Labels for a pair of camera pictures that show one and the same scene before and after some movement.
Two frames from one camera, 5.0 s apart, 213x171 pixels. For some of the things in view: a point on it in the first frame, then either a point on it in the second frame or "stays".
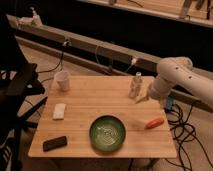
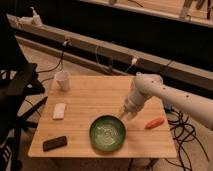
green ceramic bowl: x=107 y=133 stays
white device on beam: x=30 y=21 stays
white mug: x=63 y=80 stays
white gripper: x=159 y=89 -> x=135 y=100
